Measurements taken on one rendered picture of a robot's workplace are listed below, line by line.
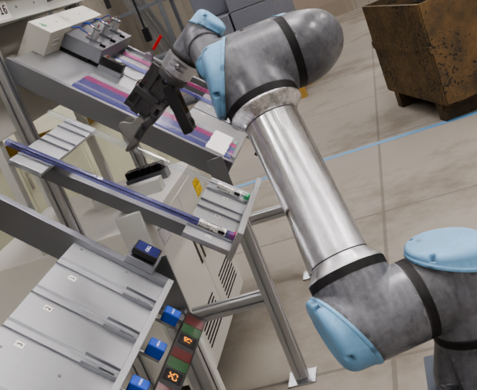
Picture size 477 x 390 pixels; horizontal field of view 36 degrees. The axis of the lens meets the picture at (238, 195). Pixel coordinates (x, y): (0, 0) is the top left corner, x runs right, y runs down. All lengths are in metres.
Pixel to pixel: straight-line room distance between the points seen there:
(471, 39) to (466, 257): 3.39
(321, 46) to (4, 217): 0.69
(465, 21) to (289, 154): 3.32
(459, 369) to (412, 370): 1.15
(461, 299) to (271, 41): 0.46
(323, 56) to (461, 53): 3.21
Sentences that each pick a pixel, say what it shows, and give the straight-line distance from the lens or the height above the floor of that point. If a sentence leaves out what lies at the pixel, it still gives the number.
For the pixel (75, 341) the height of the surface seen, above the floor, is 0.78.
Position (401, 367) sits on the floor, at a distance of 2.27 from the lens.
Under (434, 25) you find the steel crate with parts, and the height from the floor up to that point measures 0.56.
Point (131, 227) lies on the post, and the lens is 1.64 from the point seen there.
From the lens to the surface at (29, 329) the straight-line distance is 1.19.
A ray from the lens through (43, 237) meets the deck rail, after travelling 1.45.
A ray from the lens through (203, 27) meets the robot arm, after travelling 1.60.
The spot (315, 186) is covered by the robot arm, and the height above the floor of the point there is 0.90.
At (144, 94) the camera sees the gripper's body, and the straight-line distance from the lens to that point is 1.65.
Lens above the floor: 1.21
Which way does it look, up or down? 16 degrees down
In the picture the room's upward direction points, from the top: 22 degrees counter-clockwise
